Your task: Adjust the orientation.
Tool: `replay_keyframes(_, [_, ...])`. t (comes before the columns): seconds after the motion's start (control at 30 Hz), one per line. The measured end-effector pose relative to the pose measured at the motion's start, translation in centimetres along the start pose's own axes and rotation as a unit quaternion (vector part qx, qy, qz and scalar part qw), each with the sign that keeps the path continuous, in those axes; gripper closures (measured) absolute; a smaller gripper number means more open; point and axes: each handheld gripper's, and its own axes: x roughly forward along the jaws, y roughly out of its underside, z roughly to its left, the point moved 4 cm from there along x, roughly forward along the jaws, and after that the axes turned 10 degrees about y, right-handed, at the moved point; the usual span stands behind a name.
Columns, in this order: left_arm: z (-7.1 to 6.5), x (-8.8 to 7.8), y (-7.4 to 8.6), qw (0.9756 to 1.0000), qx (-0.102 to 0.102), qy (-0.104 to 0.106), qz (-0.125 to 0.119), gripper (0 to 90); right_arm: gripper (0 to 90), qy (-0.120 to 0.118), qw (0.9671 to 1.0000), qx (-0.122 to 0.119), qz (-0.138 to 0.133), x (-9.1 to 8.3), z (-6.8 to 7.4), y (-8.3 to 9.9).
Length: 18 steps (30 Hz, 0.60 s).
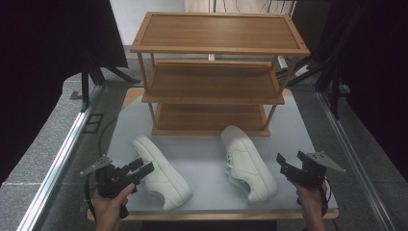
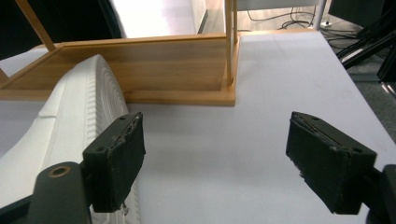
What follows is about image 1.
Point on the person's right hand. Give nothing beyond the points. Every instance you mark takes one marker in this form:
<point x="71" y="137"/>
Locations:
<point x="311" y="202"/>

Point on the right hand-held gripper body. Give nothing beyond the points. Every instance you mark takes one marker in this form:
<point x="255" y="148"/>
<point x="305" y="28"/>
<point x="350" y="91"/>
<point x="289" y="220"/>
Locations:
<point x="309" y="174"/>

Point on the black metal stand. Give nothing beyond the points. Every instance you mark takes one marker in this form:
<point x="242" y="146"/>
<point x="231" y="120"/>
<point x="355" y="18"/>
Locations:
<point x="86" y="83"/>
<point x="333" y="80"/>

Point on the white sneaker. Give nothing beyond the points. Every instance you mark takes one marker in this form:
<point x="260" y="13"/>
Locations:
<point x="163" y="179"/>
<point x="247" y="166"/>

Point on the white power strip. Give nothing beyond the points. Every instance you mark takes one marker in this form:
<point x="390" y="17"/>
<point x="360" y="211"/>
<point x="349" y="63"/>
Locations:
<point x="283" y="62"/>

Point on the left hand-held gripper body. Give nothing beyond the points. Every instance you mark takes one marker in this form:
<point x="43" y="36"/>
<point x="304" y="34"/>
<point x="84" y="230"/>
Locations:
<point x="110" y="184"/>

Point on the aluminium rail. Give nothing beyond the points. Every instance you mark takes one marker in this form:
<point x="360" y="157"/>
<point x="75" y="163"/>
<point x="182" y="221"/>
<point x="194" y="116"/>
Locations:
<point x="54" y="170"/>
<point x="356" y="163"/>

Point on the light grey mat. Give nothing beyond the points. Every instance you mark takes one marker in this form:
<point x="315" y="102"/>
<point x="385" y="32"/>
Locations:
<point x="205" y="160"/>

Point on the black curtain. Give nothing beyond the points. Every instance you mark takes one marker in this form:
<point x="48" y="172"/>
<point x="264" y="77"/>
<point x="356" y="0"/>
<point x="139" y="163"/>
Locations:
<point x="41" y="64"/>
<point x="378" y="80"/>

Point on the dark floor socket plate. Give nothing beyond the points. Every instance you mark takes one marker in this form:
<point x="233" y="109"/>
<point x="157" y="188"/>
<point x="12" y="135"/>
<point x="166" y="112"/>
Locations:
<point x="93" y="123"/>

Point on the person's left hand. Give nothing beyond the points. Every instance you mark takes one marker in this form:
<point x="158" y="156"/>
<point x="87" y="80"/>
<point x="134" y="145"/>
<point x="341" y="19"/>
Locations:
<point x="109" y="208"/>

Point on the wooden three-tier shoe rack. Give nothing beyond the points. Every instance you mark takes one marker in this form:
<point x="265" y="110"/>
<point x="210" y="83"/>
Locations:
<point x="218" y="32"/>

